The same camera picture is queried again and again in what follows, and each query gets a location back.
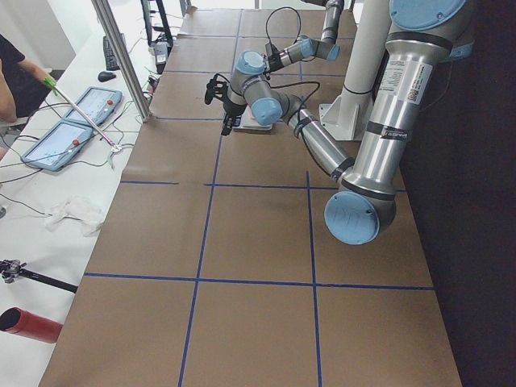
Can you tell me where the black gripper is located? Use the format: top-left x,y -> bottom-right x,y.
265,44 -> 282,73
221,97 -> 247,135

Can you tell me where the white crumpled cloth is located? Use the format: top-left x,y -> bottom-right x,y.
44,196 -> 106,236

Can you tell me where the aluminium frame post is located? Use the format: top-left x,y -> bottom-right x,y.
91,0 -> 151,123

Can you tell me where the metal reacher stick green handle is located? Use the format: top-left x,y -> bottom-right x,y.
42,76 -> 124,153

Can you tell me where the upper blue teach pendant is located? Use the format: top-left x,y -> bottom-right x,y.
76,86 -> 123,127

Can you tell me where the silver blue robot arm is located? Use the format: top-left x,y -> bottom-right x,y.
264,0 -> 345,74
205,1 -> 476,245

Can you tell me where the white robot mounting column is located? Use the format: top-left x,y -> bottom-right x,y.
320,0 -> 392,140

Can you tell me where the red cylinder bottle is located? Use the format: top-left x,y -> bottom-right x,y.
1,307 -> 63,343

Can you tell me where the black computer mouse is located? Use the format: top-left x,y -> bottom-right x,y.
98,71 -> 116,83

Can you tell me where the blue teach pendant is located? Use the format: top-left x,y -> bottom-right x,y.
76,86 -> 123,127
21,120 -> 93,172

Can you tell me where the black tripod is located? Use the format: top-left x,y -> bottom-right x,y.
1,260 -> 78,293

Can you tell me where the brown paper table cover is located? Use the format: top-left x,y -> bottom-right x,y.
40,4 -> 460,386

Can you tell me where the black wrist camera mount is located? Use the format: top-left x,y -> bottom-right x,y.
204,73 -> 229,105

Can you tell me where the silver digital kitchen scale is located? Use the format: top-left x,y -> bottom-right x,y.
234,112 -> 273,132

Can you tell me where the black keyboard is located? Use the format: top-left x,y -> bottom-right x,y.
102,35 -> 119,71

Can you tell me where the lower blue teach pendant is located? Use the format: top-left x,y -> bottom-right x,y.
21,120 -> 93,172

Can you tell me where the person in black shirt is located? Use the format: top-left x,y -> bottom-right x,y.
1,35 -> 53,123

